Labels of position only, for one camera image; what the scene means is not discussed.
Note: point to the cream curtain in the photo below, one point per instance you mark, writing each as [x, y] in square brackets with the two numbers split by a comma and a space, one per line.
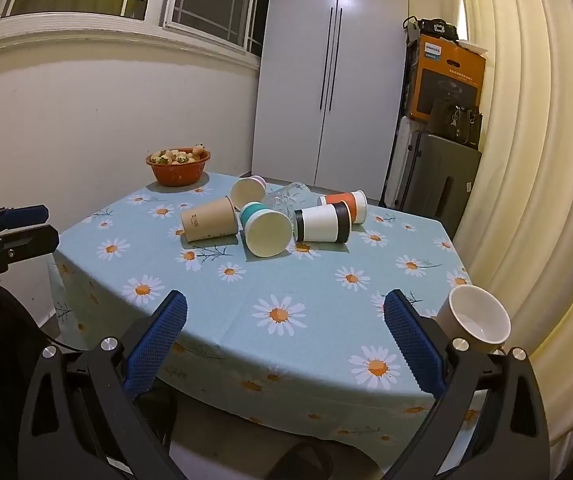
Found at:
[531, 160]

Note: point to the red plastic bowl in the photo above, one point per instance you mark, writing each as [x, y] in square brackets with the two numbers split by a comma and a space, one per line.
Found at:
[176, 174]

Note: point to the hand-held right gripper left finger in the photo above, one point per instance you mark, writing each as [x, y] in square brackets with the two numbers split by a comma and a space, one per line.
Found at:
[159, 345]

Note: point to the brown paper cup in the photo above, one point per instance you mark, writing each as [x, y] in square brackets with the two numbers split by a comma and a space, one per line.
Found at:
[211, 220]

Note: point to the daisy print blue tablecloth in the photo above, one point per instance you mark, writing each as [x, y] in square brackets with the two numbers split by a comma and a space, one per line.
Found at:
[266, 280]

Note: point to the pink white paper cup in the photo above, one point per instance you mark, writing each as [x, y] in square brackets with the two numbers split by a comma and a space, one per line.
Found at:
[246, 191]

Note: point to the beige paper cup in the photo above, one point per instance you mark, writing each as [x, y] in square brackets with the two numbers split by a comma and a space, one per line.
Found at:
[476, 317]

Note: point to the white wardrobe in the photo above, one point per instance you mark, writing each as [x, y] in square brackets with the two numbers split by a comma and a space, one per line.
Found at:
[296, 85]

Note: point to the orange black cardboard box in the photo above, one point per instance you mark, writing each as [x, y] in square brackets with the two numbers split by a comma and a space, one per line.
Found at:
[449, 77]

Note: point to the orange white paper cup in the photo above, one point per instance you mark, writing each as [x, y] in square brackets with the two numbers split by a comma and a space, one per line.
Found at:
[349, 202]

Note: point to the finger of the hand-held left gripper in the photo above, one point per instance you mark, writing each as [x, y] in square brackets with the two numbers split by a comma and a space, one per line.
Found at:
[29, 241]
[24, 214]

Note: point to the pile of pale fruits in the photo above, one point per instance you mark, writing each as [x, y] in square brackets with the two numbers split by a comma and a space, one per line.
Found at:
[179, 155]

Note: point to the black white paper cup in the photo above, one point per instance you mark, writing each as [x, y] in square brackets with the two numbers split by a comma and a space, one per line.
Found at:
[321, 222]

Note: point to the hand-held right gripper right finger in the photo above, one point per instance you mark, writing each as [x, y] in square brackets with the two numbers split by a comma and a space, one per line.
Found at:
[414, 345]

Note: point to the grey suitcase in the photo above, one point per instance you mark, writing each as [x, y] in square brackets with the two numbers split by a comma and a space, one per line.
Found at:
[439, 180]

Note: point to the clear glass cup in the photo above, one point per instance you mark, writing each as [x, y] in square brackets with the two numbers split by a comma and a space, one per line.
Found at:
[289, 197]

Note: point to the black handbag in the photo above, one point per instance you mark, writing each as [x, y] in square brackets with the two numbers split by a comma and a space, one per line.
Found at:
[454, 122]

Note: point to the teal white paper cup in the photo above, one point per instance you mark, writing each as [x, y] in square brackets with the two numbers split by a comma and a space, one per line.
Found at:
[268, 232]

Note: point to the black camera bag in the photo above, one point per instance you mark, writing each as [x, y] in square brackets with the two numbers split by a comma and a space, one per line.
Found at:
[434, 27]

